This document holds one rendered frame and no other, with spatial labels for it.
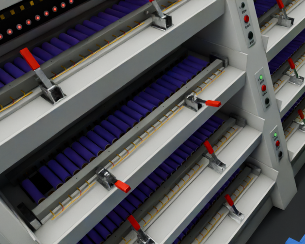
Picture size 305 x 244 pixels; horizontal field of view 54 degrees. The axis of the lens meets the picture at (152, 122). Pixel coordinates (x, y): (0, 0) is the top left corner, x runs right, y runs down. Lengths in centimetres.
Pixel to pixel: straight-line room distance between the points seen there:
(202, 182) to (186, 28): 38
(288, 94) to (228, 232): 47
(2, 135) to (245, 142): 62
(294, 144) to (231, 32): 52
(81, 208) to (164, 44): 35
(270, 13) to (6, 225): 88
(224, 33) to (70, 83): 42
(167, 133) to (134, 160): 10
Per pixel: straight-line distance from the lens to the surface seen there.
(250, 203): 99
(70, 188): 59
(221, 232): 94
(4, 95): 54
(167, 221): 75
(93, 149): 64
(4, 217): 52
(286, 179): 110
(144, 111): 68
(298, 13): 108
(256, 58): 85
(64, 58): 57
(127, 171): 61
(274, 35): 96
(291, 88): 107
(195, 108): 69
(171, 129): 66
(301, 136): 118
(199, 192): 78
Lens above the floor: 87
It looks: 27 degrees down
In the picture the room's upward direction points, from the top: 26 degrees counter-clockwise
